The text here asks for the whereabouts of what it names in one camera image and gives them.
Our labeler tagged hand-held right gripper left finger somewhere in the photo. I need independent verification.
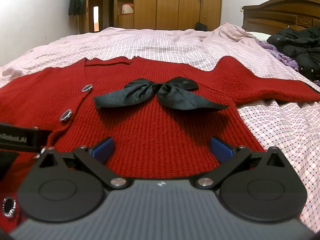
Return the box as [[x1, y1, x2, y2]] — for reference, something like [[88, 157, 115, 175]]
[[37, 137, 130, 189]]

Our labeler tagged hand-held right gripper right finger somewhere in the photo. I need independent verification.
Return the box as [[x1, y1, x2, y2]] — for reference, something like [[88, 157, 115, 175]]
[[190, 137, 287, 189]]

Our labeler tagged red knit cardigan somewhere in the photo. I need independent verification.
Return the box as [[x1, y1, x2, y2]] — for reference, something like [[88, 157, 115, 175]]
[[0, 56, 318, 233]]

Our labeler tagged purple cloth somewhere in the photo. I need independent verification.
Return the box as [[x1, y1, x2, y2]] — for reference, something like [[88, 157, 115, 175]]
[[255, 39, 320, 88]]

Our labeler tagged pink checked bedsheet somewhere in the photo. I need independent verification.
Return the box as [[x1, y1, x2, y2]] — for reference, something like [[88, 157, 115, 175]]
[[0, 22, 320, 230]]

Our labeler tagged white pillow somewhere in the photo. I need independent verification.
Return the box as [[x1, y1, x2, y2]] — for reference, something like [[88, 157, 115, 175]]
[[246, 31, 272, 42]]

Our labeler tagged wooden corner shelf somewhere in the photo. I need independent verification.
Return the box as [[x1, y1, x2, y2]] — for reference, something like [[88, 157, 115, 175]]
[[114, 0, 135, 29]]

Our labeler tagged black jacket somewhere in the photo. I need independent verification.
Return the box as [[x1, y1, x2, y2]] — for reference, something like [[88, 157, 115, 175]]
[[266, 26, 320, 82]]

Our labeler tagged wooden headboard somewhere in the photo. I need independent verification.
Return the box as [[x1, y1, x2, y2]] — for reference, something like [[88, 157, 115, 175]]
[[242, 0, 320, 35]]

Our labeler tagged wooden wardrobe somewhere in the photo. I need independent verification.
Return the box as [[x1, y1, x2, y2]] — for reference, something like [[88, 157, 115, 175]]
[[134, 0, 223, 30]]

